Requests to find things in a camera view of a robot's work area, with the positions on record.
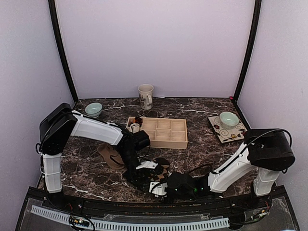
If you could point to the white slotted cable duct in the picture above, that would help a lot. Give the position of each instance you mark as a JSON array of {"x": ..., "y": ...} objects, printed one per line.
[{"x": 135, "y": 223}]

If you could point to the beige ribbed sock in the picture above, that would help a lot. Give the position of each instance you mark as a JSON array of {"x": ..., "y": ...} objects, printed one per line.
[{"x": 110, "y": 156}]

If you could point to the pale green bowl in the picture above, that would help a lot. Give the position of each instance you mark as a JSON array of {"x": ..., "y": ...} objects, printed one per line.
[{"x": 229, "y": 120}]

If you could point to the black right corner post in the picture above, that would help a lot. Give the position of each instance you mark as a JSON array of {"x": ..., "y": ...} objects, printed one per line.
[{"x": 249, "y": 50}]

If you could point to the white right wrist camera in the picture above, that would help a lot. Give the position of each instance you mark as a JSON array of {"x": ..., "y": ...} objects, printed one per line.
[{"x": 158, "y": 189}]

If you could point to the teal striped ceramic bowl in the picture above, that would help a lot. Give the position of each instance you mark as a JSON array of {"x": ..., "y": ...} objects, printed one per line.
[{"x": 94, "y": 110}]

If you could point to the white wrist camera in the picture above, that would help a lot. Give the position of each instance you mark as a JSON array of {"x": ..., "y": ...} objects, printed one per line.
[
  {"x": 147, "y": 165},
  {"x": 158, "y": 189}
]

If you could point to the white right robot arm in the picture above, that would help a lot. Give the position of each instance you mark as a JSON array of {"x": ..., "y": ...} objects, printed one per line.
[{"x": 268, "y": 150}]

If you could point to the floral square plate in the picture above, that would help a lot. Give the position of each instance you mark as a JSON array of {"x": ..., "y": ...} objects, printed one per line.
[{"x": 227, "y": 135}]

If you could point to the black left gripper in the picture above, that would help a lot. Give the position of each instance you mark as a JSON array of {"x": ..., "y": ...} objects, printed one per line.
[{"x": 136, "y": 174}]

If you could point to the black corner post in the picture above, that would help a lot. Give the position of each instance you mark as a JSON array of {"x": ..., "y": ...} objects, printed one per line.
[
  {"x": 249, "y": 50},
  {"x": 61, "y": 51}
]

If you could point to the rolled red argyle sock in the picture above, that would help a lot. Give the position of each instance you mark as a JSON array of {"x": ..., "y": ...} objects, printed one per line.
[{"x": 138, "y": 120}]

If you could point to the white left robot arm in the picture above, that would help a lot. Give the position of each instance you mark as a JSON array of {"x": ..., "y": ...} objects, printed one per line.
[{"x": 64, "y": 124}]

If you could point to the rolled white ribbed sock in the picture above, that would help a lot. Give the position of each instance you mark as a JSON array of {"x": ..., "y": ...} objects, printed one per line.
[{"x": 135, "y": 127}]

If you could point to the brown yellow argyle sock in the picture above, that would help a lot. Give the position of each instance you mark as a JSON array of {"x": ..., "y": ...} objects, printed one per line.
[{"x": 162, "y": 170}]

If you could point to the black left corner post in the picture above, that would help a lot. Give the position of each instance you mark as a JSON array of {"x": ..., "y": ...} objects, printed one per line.
[{"x": 61, "y": 51}]

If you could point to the black front table rail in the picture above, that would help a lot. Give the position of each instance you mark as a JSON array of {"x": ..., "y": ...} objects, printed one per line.
[{"x": 232, "y": 206}]

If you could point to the green circuit board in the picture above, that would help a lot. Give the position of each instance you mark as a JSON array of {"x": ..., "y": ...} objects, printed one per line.
[{"x": 78, "y": 221}]

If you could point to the coral pattern ceramic mug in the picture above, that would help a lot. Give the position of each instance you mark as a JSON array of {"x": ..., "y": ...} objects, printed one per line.
[{"x": 146, "y": 96}]

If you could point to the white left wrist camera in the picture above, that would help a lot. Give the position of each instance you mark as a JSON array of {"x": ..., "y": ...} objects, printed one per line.
[{"x": 147, "y": 165}]

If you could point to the wooden compartment tray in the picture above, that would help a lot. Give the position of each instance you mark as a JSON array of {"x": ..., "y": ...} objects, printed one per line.
[{"x": 166, "y": 132}]

